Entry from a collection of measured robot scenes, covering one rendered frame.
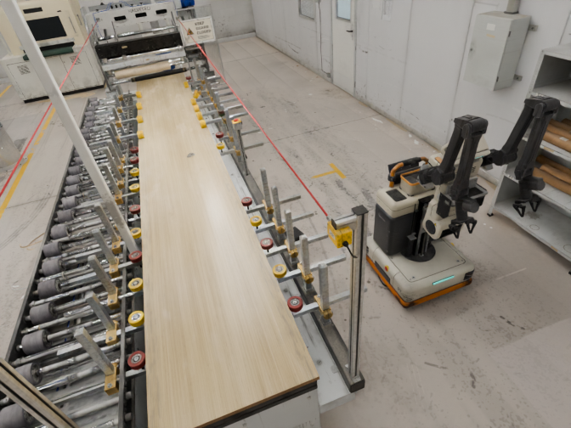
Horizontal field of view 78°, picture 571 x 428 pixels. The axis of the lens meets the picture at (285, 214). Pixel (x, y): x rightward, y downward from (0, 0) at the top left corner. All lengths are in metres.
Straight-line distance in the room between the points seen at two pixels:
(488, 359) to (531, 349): 0.32
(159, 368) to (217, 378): 0.28
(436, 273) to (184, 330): 1.87
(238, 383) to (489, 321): 2.04
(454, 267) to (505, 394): 0.87
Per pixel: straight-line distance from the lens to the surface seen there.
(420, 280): 2.83
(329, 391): 1.93
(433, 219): 2.54
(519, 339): 3.09
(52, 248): 2.94
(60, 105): 2.10
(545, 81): 3.59
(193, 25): 5.92
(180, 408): 1.70
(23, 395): 1.35
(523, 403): 2.84
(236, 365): 1.72
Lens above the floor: 2.37
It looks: 38 degrees down
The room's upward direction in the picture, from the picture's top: 7 degrees counter-clockwise
